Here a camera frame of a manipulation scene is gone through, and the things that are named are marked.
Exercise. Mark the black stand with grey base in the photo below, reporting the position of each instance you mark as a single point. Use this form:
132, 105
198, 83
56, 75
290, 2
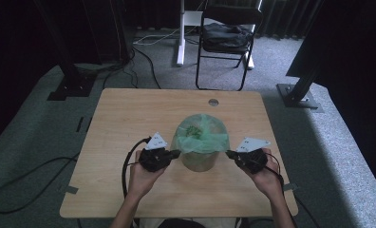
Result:
298, 98

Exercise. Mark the grey tape piece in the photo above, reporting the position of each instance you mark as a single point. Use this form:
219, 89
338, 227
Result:
290, 186
71, 189

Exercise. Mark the black folding chair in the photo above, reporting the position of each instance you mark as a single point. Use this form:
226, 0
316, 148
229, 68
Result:
230, 14

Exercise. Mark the clear plastic cylinder container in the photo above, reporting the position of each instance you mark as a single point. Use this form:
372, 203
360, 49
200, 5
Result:
198, 161

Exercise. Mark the person's right hand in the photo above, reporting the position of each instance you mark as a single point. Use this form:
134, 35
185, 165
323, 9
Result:
270, 180

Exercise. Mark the person's left hand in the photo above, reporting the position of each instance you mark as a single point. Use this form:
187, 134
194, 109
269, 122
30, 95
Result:
141, 182

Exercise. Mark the round grey table grommet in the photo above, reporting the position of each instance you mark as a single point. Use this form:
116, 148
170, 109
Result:
213, 102

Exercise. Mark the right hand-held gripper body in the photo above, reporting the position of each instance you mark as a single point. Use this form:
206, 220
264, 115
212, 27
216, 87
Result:
251, 160

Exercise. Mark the black tape strip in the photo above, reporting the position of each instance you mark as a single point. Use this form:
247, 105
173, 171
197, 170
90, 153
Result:
89, 124

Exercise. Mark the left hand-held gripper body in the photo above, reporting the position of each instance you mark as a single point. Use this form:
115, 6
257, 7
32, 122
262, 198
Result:
154, 158

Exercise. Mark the person's light clothing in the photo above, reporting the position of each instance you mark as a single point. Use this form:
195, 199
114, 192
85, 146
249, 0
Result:
221, 223

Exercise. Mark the green plastic bag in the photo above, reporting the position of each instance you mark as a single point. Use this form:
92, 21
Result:
202, 139

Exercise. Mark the black curtain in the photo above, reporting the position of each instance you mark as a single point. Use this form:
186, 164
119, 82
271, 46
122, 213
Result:
350, 47

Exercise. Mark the black bag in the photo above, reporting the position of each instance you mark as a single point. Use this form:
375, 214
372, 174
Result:
227, 36

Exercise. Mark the white desk frame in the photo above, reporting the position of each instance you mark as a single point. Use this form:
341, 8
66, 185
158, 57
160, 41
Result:
180, 47

